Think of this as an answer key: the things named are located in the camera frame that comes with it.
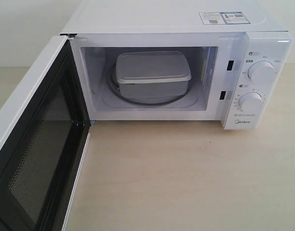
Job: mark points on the white plastic food container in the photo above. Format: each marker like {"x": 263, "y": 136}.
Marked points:
{"x": 156, "y": 74}

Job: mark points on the white microwave door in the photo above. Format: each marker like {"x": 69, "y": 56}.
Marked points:
{"x": 44, "y": 132}

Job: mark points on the white lower microwave knob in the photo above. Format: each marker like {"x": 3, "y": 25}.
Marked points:
{"x": 250, "y": 102}

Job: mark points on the white Midea microwave body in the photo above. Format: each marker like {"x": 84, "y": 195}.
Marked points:
{"x": 219, "y": 56}

